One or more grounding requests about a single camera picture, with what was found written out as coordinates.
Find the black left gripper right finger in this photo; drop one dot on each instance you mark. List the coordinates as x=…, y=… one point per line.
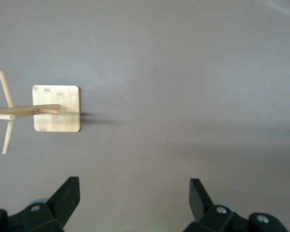
x=200, y=205

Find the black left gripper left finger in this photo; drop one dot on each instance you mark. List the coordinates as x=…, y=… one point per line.
x=62, y=203

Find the wooden mug tree stand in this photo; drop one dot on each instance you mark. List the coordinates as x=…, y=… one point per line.
x=55, y=96

